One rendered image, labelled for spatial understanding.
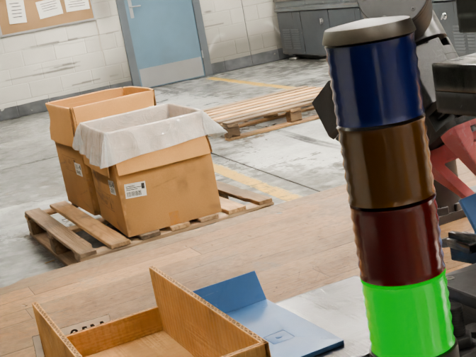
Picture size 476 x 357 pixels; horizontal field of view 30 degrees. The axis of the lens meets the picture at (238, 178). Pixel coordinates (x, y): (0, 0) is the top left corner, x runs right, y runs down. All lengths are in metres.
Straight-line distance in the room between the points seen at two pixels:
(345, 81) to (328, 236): 0.73
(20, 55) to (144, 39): 1.60
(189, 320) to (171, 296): 0.04
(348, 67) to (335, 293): 0.50
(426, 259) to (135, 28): 11.32
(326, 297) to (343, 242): 0.22
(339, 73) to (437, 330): 0.12
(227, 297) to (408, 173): 0.49
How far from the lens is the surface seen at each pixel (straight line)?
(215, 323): 0.72
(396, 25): 0.37
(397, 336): 0.40
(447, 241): 0.76
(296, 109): 7.10
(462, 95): 0.63
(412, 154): 0.37
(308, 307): 0.83
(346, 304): 0.82
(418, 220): 0.38
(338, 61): 0.37
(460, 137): 0.74
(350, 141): 0.37
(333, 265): 0.99
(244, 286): 0.85
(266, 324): 0.80
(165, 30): 11.78
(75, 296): 1.06
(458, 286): 0.65
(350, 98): 0.37
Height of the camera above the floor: 1.22
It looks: 13 degrees down
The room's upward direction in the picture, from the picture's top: 10 degrees counter-clockwise
